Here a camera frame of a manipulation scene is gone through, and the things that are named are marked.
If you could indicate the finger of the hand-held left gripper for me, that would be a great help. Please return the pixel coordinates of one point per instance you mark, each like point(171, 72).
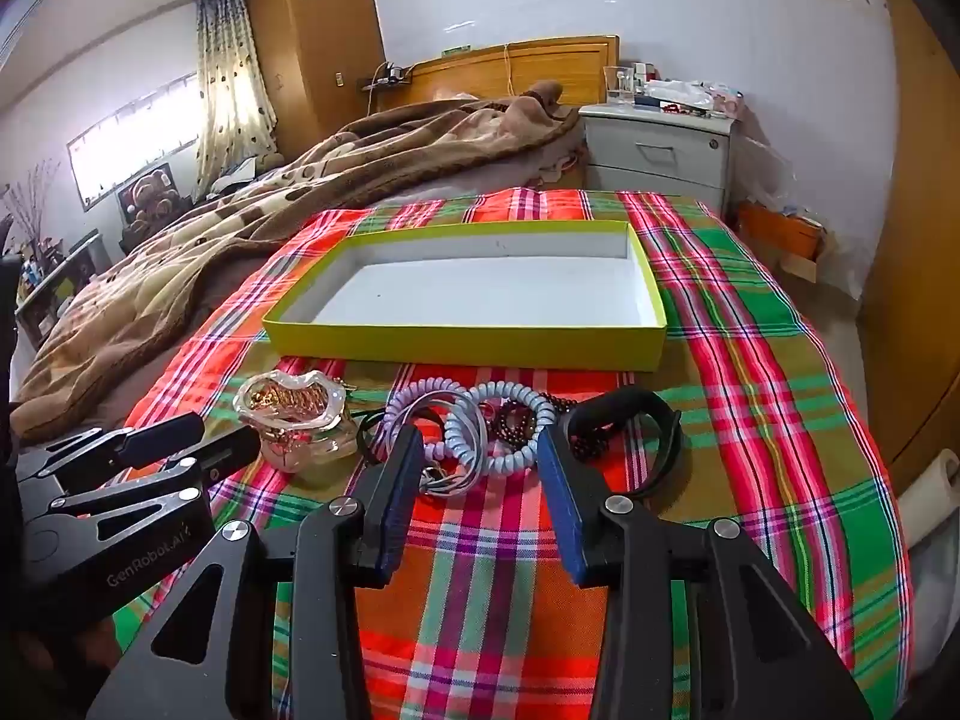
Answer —
point(165, 436)
point(225, 454)

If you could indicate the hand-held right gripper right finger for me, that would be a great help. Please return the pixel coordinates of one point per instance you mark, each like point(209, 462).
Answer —
point(562, 510)

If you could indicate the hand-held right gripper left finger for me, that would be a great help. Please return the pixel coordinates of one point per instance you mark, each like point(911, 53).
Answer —
point(401, 510)

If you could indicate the black wristband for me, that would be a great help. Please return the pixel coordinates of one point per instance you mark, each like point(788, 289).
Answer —
point(637, 399)

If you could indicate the yellow-green cardboard box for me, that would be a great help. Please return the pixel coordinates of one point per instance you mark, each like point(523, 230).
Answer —
point(465, 292)

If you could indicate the brown patterned blanket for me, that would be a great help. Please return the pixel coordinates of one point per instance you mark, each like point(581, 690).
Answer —
point(187, 255)

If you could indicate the cluttered shelf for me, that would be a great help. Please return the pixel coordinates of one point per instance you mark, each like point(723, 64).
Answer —
point(60, 277)

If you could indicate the plaid cloth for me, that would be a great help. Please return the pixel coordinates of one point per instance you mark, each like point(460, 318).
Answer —
point(750, 405)

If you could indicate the brown teddy bear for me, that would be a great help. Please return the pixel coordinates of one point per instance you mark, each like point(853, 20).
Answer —
point(150, 195)

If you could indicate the window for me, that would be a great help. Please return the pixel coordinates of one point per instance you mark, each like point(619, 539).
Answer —
point(127, 150)

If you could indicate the orange box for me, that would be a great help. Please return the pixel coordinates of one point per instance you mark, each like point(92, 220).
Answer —
point(776, 232)

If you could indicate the dotted curtain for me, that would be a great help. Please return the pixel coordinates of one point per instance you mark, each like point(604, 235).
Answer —
point(229, 90)

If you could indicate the grey nightstand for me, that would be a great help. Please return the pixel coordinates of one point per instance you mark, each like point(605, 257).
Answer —
point(652, 157)

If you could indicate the white paper roll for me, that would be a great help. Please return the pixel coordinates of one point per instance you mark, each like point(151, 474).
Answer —
point(937, 480)

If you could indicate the white power strip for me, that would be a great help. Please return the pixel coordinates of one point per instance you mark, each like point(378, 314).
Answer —
point(390, 76)

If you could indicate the clear glass cup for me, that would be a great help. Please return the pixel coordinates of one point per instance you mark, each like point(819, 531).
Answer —
point(619, 86)

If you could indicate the wooden door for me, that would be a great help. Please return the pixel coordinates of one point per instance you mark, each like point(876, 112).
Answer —
point(922, 277)

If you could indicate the wooden wardrobe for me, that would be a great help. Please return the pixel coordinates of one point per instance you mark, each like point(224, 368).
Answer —
point(322, 30)

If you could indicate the white tissue pack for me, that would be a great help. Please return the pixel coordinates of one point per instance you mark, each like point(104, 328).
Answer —
point(690, 94)

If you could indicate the wooden headboard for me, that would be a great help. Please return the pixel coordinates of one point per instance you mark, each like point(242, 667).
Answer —
point(555, 64)

